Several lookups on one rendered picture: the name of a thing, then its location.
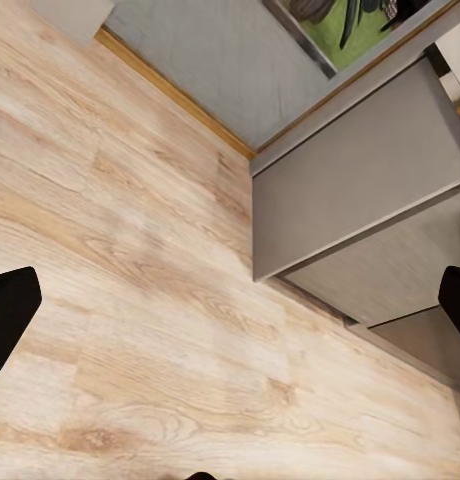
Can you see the dishwasher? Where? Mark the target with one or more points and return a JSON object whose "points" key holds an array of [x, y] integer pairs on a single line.
{"points": [[390, 270]]}

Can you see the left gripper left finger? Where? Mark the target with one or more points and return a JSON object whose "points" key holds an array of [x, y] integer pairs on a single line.
{"points": [[20, 297]]}

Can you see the fixed window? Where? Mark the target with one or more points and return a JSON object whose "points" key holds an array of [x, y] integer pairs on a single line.
{"points": [[250, 70]]}

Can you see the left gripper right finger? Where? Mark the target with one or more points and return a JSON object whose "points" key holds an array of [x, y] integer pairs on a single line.
{"points": [[449, 294]]}

